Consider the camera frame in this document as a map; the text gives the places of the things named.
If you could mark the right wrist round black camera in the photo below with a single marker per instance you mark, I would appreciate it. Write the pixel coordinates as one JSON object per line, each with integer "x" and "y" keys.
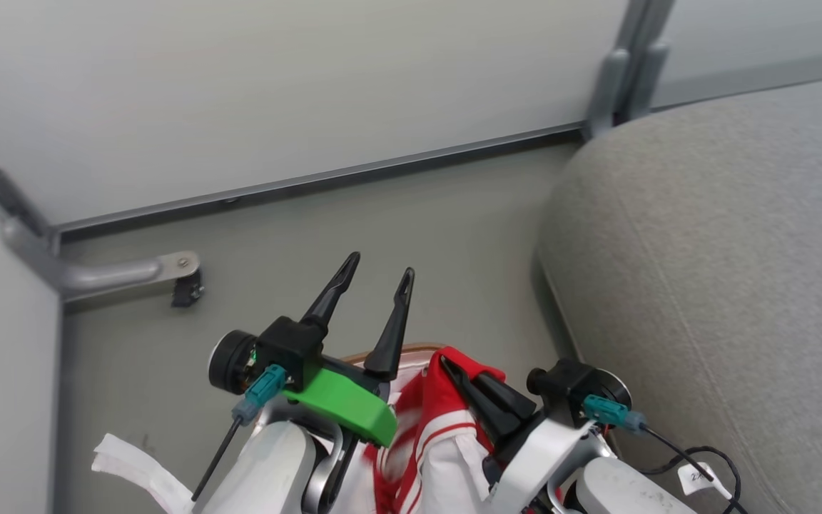
{"x": 571, "y": 382}

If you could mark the grey metal partition post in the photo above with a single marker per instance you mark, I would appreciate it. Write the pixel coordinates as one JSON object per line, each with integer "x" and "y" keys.
{"x": 625, "y": 68}

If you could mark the red and white garment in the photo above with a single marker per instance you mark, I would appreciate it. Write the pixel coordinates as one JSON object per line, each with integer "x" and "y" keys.
{"x": 439, "y": 457}

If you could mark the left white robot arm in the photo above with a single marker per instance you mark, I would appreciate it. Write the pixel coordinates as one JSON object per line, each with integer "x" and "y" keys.
{"x": 268, "y": 467}

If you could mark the left wrist round black camera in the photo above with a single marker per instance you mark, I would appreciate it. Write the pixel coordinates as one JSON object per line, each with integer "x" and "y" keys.
{"x": 229, "y": 363}

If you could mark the laundry basket brown rim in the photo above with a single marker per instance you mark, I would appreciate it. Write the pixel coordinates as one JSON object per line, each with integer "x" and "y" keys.
{"x": 411, "y": 349}

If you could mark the white fabric strip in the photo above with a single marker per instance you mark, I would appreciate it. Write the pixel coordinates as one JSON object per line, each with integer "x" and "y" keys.
{"x": 143, "y": 471}

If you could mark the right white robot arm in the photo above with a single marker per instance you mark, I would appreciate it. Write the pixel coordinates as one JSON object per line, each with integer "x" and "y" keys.
{"x": 625, "y": 492}

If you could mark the wrist round black camera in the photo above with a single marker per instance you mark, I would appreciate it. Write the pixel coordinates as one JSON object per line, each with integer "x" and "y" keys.
{"x": 571, "y": 382}
{"x": 229, "y": 363}

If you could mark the black caster wheel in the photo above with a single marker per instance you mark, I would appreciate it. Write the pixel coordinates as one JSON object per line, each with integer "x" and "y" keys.
{"x": 188, "y": 291}

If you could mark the grey fabric sofa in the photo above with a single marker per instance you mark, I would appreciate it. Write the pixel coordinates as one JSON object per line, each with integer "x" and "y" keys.
{"x": 725, "y": 271}

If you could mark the grey partition base rail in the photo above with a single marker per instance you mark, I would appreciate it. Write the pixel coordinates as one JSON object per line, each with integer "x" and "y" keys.
{"x": 325, "y": 175}

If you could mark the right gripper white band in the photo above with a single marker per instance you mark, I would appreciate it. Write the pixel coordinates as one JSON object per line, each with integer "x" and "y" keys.
{"x": 539, "y": 457}

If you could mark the grey metal partition foot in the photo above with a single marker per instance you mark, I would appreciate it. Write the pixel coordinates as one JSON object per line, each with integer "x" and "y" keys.
{"x": 104, "y": 273}

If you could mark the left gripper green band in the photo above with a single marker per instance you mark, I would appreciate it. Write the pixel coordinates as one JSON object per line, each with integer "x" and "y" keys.
{"x": 343, "y": 403}

